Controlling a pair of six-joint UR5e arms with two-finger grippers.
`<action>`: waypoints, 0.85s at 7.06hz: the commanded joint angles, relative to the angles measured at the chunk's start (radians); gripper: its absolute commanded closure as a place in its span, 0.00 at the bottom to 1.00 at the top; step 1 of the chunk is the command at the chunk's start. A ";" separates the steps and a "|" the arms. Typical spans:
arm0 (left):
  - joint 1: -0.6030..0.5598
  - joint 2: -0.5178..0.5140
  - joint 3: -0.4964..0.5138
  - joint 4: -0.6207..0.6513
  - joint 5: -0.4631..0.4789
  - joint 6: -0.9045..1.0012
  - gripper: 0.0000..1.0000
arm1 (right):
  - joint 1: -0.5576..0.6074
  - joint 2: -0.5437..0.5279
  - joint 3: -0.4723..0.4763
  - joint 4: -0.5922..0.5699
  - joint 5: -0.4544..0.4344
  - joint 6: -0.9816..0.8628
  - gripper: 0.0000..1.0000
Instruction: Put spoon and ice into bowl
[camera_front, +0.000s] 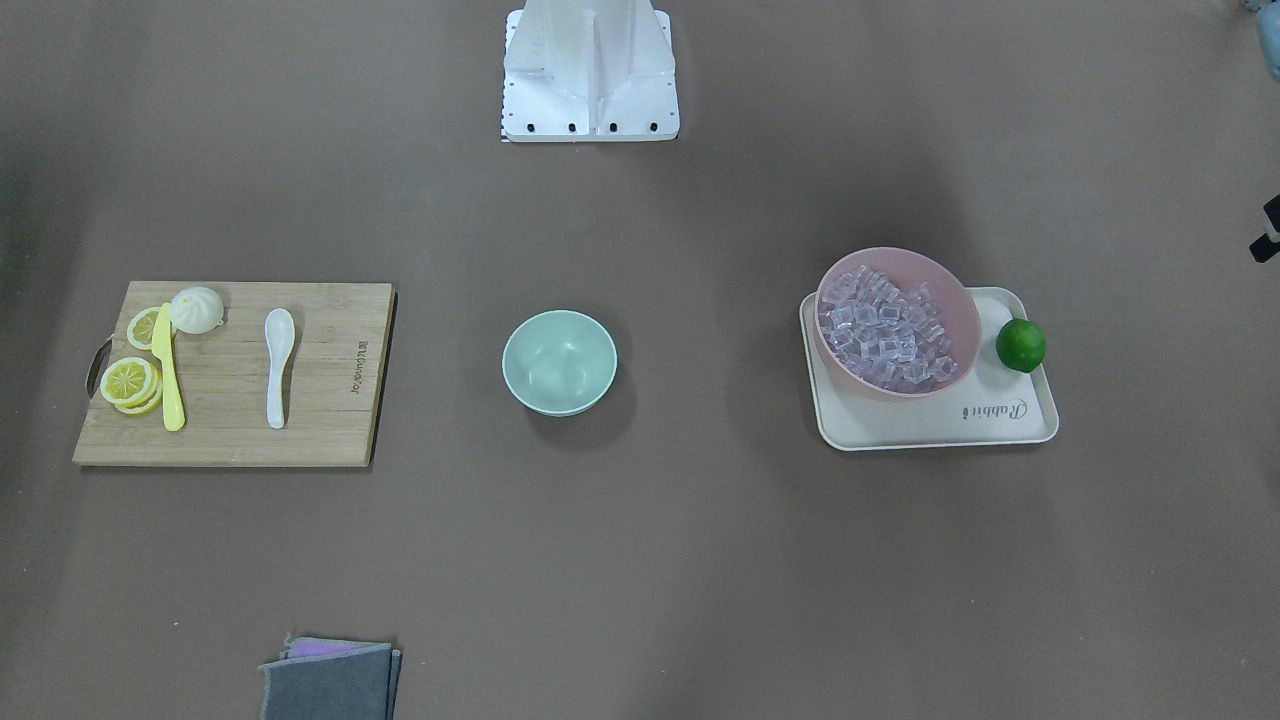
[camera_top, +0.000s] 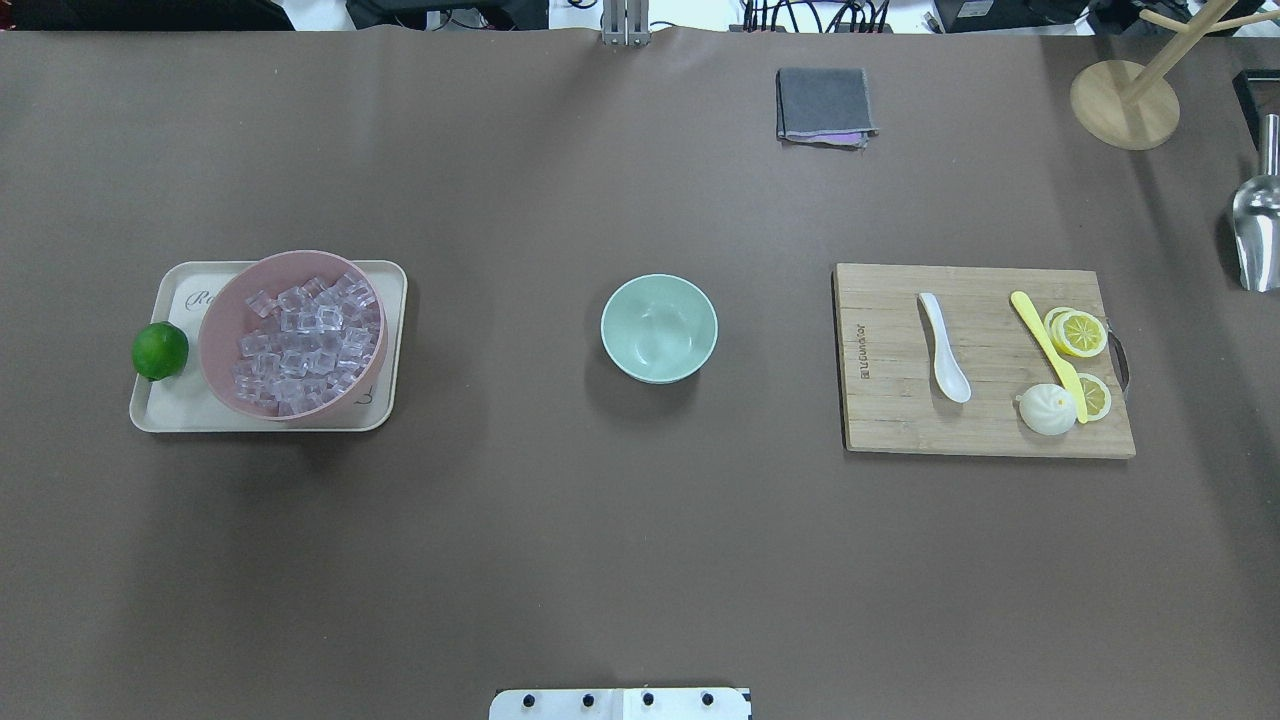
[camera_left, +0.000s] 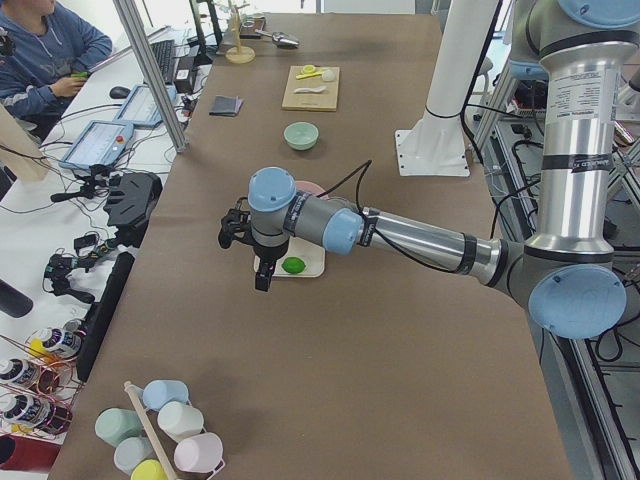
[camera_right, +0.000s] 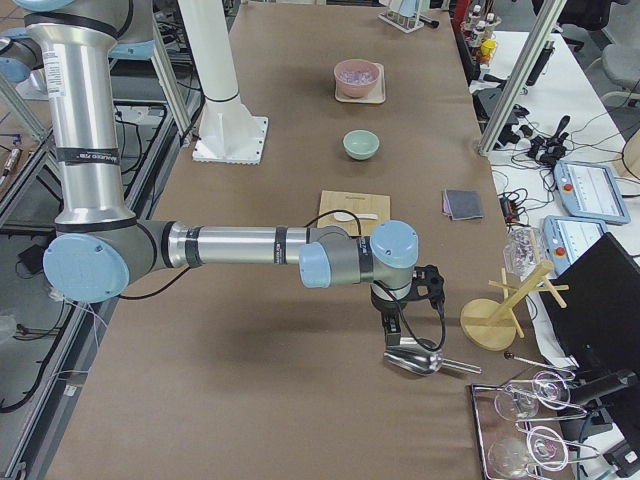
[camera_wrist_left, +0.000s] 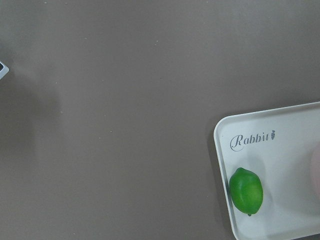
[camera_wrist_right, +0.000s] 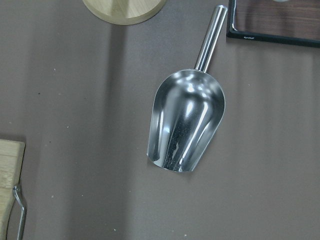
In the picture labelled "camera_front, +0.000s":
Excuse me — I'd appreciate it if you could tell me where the white ceramic spoon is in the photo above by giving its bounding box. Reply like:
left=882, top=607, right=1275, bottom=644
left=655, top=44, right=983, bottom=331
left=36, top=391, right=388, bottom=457
left=264, top=307, right=296, bottom=429

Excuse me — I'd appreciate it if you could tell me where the mint green bowl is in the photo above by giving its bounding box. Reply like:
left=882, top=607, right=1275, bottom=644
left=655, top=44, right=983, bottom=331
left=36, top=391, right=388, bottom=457
left=500, top=309, right=620, bottom=416

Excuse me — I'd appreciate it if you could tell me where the pink bowl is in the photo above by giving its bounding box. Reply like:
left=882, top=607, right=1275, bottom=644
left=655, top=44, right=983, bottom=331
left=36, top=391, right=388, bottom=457
left=813, top=247, right=980, bottom=398

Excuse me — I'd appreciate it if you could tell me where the bamboo cutting board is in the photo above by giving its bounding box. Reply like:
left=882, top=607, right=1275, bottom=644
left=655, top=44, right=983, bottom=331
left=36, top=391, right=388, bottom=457
left=73, top=281, right=396, bottom=468

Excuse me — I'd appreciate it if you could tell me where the cream plastic tray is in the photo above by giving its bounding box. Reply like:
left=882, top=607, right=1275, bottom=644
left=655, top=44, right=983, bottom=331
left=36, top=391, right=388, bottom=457
left=797, top=287, right=1060, bottom=452

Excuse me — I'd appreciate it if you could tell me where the green lime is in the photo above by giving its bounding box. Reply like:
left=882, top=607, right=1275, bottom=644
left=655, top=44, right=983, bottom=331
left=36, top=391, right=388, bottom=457
left=995, top=318, right=1047, bottom=374

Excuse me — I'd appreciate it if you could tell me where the purple cloth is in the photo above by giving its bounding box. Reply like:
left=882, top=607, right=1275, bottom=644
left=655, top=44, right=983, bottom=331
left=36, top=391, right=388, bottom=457
left=280, top=637, right=378, bottom=660

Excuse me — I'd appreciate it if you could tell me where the white lemon half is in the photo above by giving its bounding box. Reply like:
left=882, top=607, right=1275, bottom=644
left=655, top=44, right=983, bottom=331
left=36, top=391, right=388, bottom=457
left=170, top=286, right=225, bottom=334

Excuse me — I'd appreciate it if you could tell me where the grey folded cloth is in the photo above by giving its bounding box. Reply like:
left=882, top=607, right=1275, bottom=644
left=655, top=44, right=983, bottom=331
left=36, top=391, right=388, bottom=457
left=260, top=643, right=402, bottom=719

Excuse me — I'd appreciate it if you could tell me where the yellow plastic knife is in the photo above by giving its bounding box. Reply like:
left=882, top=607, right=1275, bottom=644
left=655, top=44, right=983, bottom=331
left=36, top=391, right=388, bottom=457
left=151, top=304, right=186, bottom=432

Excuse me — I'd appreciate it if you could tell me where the lemon slice upper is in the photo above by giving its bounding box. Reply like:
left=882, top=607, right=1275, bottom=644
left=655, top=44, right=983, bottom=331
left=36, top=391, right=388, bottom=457
left=125, top=306, right=161, bottom=352

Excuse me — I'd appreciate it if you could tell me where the lemon slice stack lower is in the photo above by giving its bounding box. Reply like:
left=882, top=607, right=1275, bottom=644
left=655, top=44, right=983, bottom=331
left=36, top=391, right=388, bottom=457
left=99, top=357, right=163, bottom=415

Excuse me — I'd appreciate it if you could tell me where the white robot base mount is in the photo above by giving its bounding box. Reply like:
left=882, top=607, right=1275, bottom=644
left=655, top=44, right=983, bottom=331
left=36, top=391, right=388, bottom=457
left=500, top=1, right=681, bottom=143

